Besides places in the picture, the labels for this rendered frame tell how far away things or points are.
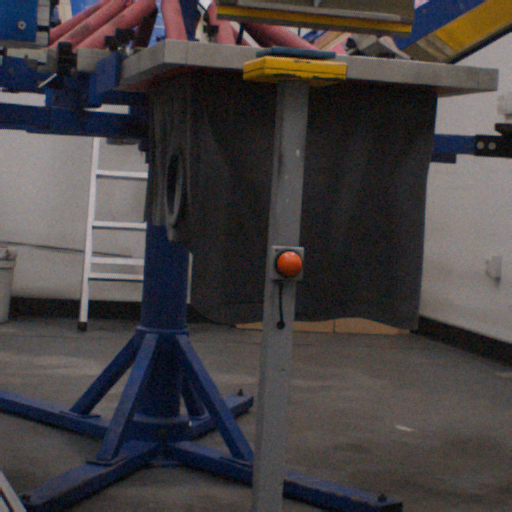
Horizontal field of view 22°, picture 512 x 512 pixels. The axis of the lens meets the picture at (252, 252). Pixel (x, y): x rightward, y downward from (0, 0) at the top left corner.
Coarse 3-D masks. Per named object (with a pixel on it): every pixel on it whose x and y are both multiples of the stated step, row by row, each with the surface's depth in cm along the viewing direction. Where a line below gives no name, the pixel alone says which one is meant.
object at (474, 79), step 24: (168, 48) 211; (192, 48) 212; (216, 48) 213; (240, 48) 214; (264, 48) 215; (120, 72) 257; (144, 72) 233; (360, 72) 219; (384, 72) 220; (408, 72) 221; (432, 72) 222; (456, 72) 223; (480, 72) 224
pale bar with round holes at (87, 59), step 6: (78, 48) 289; (84, 48) 289; (78, 54) 288; (84, 54) 289; (90, 54) 289; (96, 54) 289; (102, 54) 290; (108, 54) 290; (78, 60) 289; (84, 60) 289; (90, 60) 289; (96, 60) 289; (78, 66) 289; (84, 66) 289; (90, 66) 289; (96, 66) 290; (84, 72) 293; (90, 72) 292
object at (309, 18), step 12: (216, 12) 227; (228, 12) 227; (240, 12) 227; (252, 12) 228; (264, 12) 228; (276, 12) 229; (288, 12) 229; (336, 24) 232; (348, 24) 232; (360, 24) 233; (372, 24) 233; (384, 24) 234; (396, 24) 234; (408, 24) 235
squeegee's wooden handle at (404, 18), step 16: (224, 0) 226; (256, 0) 227; (272, 0) 228; (288, 0) 228; (304, 0) 229; (336, 0) 230; (352, 0) 231; (368, 0) 232; (384, 0) 232; (400, 0) 233; (400, 16) 233
